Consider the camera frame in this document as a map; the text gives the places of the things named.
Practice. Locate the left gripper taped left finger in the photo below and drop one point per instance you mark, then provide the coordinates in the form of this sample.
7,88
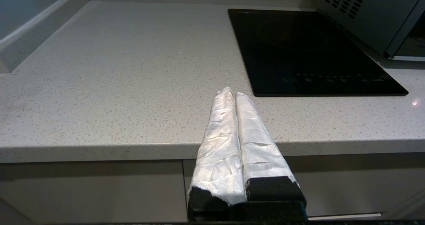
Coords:
219,152

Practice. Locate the dark glass microwave door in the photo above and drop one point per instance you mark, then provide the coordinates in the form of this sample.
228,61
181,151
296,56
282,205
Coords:
415,40

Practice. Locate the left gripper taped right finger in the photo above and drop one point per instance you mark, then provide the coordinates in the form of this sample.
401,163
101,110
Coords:
259,152

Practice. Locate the silver microwave oven body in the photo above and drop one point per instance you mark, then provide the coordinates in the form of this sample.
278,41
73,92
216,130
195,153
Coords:
368,16

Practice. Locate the black induction cooktop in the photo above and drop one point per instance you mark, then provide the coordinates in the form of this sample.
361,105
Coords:
298,52

